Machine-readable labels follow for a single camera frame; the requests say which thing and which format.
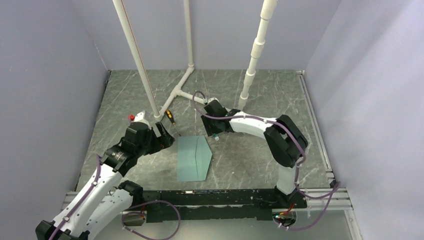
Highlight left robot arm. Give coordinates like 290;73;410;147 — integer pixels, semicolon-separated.
35;120;175;240

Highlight teal envelope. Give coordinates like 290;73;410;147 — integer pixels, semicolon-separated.
176;135;212;182

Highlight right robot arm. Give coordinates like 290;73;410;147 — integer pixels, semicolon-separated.
201;100;309;208

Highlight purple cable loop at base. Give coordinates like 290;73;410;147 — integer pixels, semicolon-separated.
120;200;180;240

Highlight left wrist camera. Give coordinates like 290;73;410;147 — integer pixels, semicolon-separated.
128;110;150;125

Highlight white PVC pipe frame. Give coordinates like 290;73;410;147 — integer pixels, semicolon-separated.
111;0;278;122

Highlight black orange screwdriver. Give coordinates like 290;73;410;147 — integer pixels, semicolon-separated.
165;109;182;137

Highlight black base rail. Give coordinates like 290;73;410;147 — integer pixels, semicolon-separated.
127;188;307;223

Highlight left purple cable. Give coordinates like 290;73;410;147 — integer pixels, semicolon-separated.
47;153;104;240

